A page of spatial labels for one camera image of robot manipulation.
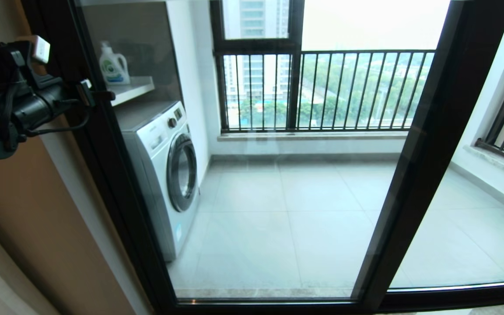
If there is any black framed sliding glass door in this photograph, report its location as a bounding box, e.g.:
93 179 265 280
22 0 504 313

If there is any white detergent bottle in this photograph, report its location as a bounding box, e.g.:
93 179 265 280
99 41 131 86

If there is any white stone shelf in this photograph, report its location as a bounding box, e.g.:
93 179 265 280
110 76 155 107

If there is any white front-load washing machine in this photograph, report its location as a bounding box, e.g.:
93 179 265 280
116 101 201 263

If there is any grey stone balcony sill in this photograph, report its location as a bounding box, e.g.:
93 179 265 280
217 131 408 142

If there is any black balcony railing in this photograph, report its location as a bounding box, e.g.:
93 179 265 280
214 49 435 132

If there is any grey stone window sill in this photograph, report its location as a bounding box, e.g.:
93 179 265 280
462 145 504 184

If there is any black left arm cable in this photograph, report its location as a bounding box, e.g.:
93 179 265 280
24 97 93 137

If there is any black window frame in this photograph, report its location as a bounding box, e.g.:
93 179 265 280
210 0 305 131

